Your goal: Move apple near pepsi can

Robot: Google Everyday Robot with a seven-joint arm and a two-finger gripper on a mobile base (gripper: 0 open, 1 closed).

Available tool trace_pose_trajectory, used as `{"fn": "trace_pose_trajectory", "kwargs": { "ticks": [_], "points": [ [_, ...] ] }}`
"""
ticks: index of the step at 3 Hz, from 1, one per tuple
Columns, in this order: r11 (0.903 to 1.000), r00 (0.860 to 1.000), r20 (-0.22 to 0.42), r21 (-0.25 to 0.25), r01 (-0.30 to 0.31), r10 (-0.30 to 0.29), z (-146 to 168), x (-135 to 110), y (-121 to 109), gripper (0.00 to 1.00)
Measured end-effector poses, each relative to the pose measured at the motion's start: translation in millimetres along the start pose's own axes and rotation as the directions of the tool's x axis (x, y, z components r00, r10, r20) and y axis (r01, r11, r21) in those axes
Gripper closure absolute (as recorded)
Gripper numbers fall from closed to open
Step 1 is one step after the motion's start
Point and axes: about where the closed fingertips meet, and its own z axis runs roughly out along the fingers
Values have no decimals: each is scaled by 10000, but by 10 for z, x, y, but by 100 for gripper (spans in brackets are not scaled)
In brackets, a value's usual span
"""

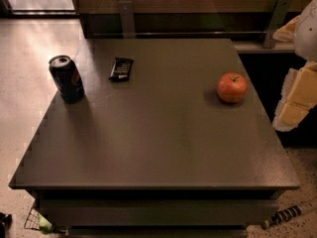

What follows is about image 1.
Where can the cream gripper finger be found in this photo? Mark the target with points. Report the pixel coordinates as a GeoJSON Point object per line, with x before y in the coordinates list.
{"type": "Point", "coordinates": [298, 97]}
{"type": "Point", "coordinates": [285, 33]}

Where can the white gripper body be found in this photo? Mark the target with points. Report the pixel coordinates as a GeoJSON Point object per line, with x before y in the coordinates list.
{"type": "Point", "coordinates": [307, 34]}

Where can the red apple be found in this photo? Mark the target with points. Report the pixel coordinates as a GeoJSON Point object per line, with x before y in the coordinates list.
{"type": "Point", "coordinates": [231, 87]}

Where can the black pepsi can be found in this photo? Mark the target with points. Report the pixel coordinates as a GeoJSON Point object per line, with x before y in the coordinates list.
{"type": "Point", "coordinates": [66, 78]}

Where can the grey drawer cabinet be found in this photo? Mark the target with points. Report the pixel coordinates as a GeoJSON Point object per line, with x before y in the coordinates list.
{"type": "Point", "coordinates": [158, 155]}

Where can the black snack bar wrapper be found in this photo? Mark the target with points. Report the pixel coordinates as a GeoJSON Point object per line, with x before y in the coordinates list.
{"type": "Point", "coordinates": [121, 69]}

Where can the dark object at floor edge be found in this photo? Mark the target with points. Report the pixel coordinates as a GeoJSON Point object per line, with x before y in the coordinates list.
{"type": "Point", "coordinates": [5, 224]}

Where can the right metal bracket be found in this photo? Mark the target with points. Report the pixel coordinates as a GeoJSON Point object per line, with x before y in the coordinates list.
{"type": "Point", "coordinates": [276, 19]}

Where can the metal bracket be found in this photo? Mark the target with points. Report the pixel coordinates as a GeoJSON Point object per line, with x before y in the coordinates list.
{"type": "Point", "coordinates": [276, 19]}
{"type": "Point", "coordinates": [127, 19]}

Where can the striped black white handle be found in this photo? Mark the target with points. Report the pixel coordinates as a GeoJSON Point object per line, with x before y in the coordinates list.
{"type": "Point", "coordinates": [291, 212]}

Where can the left metal bracket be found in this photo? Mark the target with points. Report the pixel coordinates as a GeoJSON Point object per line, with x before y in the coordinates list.
{"type": "Point", "coordinates": [127, 19]}

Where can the horizontal metal rail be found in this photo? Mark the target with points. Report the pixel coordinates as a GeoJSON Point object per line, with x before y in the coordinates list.
{"type": "Point", "coordinates": [213, 34]}

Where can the wire basket with green item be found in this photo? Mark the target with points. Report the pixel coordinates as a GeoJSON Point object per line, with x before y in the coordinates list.
{"type": "Point", "coordinates": [36, 222]}

